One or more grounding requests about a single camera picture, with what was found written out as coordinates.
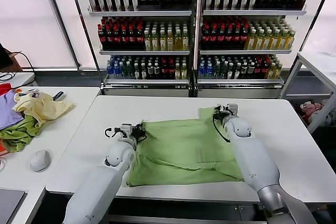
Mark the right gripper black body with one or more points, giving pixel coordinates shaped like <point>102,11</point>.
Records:
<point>222,116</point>

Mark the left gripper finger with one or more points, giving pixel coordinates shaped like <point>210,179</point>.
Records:
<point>141,125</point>
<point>143,132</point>

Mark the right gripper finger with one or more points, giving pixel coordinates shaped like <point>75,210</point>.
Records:
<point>225,107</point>
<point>218,108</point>

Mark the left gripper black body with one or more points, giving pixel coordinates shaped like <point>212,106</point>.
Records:
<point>137,136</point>

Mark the light green button shirt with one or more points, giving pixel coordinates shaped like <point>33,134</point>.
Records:
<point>183,145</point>

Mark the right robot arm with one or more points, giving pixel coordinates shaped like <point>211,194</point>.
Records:
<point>254,161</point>

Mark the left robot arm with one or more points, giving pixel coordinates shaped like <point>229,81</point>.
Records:
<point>99,187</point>

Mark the pink clothes pile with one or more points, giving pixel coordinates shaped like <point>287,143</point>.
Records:
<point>312,107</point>

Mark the yellow drink bottle green cap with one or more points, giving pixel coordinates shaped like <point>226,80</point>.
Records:
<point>170,41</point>
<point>155,41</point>
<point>259,41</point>
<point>291,41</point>
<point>186,41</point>
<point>275,41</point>
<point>148,41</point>
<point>251,41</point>
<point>267,41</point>
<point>163,41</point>
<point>283,41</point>
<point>178,41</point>

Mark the blue white striped cloth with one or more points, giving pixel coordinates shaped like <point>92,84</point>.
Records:
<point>60,95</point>

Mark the pale yellow garment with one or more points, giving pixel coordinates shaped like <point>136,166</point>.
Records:
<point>44,108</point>

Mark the metal drink display shelf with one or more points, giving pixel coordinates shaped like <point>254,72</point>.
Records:
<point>252,12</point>
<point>147,12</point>

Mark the white computer mouse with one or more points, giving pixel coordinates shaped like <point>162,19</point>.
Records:
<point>40,160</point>

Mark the white metal side table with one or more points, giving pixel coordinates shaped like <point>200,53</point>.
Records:
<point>315,58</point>

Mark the white printed garment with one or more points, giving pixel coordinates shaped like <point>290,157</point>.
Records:
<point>34,94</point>

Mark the crumpled green garment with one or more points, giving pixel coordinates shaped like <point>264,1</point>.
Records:
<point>18,134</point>

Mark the lilac garment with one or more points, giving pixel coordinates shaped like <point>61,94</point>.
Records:
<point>8,113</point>

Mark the orange item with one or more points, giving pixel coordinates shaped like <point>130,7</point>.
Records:
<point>2,150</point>

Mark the red garment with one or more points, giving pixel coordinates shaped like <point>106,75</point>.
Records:
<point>4,89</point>

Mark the grey laptop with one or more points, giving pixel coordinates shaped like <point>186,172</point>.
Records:
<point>10,205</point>

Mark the brown cardboard piece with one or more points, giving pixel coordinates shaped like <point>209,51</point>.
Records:
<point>13,55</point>

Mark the black monitor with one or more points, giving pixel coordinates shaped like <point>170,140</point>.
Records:
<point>4,57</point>

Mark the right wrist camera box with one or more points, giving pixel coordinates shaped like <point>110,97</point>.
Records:
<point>232,109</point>

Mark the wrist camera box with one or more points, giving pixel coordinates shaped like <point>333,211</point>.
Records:
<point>232,109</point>
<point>126,129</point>

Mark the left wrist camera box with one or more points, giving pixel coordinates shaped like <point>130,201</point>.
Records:
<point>126,129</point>

